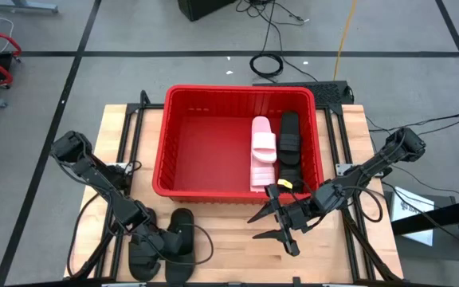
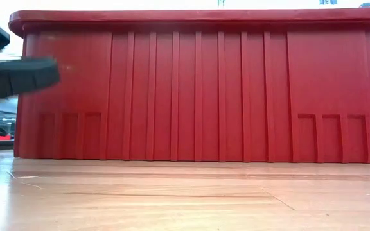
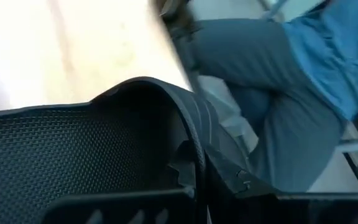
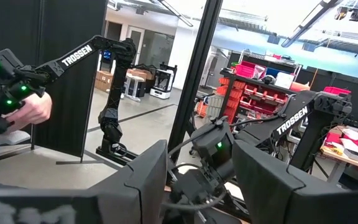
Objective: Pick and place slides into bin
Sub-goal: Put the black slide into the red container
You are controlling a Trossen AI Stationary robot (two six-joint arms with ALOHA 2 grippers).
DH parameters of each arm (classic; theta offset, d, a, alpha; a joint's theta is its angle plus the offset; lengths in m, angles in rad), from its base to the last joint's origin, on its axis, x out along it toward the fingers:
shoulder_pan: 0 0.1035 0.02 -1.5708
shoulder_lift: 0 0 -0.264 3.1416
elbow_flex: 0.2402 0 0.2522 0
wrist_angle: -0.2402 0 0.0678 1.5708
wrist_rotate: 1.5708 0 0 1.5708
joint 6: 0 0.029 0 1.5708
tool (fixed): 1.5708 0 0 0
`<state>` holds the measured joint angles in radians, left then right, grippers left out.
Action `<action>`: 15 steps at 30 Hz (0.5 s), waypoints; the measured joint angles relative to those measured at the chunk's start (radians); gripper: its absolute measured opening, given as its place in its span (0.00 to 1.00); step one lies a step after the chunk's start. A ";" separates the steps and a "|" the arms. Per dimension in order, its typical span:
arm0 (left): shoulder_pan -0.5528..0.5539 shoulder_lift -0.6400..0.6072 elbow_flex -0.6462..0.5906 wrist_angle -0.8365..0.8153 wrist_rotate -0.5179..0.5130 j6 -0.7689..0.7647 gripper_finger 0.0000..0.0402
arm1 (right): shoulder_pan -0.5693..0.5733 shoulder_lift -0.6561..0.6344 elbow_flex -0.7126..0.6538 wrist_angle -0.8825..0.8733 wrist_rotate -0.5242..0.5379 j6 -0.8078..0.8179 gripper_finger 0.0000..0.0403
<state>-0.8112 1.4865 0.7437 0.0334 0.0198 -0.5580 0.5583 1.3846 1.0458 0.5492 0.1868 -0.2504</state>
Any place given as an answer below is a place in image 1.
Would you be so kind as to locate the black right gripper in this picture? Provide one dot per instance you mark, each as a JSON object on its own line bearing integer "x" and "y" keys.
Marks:
{"x": 297, "y": 213}

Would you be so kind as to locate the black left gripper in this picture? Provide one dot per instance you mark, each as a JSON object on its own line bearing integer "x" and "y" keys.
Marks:
{"x": 169, "y": 244}

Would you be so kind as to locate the black slide sandal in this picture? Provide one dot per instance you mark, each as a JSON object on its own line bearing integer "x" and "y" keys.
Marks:
{"x": 142, "y": 267}
{"x": 181, "y": 273}
{"x": 291, "y": 175}
{"x": 289, "y": 139}

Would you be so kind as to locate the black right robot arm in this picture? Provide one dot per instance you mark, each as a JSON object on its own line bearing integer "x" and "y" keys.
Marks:
{"x": 373, "y": 167}

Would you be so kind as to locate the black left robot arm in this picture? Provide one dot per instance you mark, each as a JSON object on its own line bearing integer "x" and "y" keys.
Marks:
{"x": 102, "y": 179}

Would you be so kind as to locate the red plastic bin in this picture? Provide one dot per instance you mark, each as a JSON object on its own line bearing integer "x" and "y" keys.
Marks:
{"x": 213, "y": 159}

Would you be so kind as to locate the white printed paper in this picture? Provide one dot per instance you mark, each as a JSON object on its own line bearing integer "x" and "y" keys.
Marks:
{"x": 413, "y": 211}

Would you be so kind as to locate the black perforated box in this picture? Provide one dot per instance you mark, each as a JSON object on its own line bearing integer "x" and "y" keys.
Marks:
{"x": 329, "y": 93}

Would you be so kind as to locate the black metal bar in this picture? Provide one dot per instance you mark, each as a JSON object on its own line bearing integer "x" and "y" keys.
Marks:
{"x": 452, "y": 213}

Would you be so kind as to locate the black floor box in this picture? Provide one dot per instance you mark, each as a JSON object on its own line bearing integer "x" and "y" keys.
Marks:
{"x": 201, "y": 8}

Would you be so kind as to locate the grey metal floor foot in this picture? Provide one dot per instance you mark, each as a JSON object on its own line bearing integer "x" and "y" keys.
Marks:
{"x": 22, "y": 5}

